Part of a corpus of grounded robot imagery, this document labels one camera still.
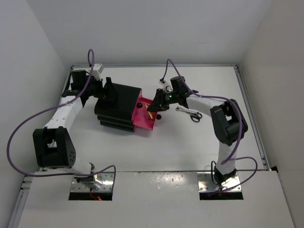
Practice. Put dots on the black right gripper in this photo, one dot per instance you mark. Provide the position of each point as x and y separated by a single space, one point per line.
157 105

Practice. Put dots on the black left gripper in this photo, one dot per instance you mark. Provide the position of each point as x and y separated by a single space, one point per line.
109 91

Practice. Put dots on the yellow utility knife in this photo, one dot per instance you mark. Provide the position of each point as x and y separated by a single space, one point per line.
149 113

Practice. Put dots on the silver ratchet wrench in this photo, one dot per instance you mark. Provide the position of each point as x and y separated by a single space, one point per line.
188 111

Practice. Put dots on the black drawer cabinet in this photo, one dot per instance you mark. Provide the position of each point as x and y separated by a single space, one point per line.
119 115

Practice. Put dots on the pink top drawer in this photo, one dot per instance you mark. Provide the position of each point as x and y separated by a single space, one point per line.
138 103

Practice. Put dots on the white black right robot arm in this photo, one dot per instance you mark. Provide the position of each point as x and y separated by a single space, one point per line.
228 122

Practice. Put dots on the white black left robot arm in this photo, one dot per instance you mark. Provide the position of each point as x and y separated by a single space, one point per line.
53 145

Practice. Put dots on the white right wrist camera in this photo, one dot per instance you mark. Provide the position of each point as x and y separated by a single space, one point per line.
166 87

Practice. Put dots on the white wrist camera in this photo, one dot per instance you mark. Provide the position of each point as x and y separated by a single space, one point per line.
166 87
96 71

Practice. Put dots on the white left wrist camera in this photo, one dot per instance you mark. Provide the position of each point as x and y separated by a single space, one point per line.
96 71

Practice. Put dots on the black handled scissors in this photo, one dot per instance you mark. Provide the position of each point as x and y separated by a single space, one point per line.
195 116

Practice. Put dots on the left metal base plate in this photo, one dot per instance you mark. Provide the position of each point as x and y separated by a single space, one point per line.
100 183

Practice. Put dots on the aluminium frame rail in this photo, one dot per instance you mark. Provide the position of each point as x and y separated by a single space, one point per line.
254 127

